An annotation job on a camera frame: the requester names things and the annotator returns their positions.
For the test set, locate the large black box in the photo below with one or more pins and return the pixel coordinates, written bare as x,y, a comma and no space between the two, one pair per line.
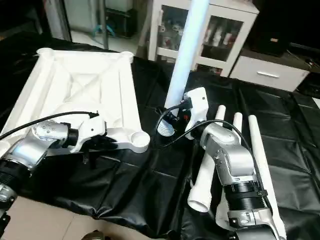
280,25

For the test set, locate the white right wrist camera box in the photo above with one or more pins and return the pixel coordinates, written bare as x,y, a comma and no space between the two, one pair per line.
196,107

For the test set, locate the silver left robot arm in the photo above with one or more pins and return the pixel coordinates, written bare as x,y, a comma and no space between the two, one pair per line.
35,147

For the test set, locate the blue floor stand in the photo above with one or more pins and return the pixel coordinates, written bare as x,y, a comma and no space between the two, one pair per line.
104,30

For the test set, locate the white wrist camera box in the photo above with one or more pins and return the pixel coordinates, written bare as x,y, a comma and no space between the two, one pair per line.
90,131
196,107

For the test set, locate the black work mat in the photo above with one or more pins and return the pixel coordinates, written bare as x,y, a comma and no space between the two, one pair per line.
140,185

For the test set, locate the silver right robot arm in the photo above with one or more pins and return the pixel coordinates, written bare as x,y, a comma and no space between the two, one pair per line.
232,160

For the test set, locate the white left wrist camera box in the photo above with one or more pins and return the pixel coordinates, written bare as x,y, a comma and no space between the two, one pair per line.
90,131

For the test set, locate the white plastic table top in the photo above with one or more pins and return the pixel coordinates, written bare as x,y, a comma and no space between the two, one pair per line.
80,85

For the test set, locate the white drawer unit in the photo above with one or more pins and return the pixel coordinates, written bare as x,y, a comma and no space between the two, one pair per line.
267,74

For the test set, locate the dark low sideboard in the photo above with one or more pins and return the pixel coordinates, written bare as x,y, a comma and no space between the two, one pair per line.
306,60

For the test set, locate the white glass-door cabinet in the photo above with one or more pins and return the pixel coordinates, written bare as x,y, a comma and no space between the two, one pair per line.
220,30

